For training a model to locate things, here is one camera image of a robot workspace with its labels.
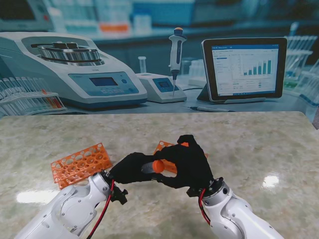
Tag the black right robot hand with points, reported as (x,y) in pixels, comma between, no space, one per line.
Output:
(192,164)

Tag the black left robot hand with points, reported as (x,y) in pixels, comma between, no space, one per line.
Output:
(127,171)

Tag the clear plastic test tube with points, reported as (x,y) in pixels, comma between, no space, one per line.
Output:
(147,167)

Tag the orange tube cap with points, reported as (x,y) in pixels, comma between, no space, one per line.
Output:
(158,166)

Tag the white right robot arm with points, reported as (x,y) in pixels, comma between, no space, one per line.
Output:
(236,216)

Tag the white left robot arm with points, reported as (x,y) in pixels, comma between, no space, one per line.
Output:
(67,209)

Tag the orange test tube rack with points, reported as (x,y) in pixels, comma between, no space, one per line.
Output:
(77,164)
(162,147)

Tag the printed laboratory backdrop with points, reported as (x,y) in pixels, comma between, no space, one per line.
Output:
(159,49)

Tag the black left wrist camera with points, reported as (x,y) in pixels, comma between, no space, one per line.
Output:
(119,195)

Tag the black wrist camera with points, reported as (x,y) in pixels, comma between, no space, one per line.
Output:
(119,195)
(195,192)

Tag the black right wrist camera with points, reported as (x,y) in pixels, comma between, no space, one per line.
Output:
(195,192)

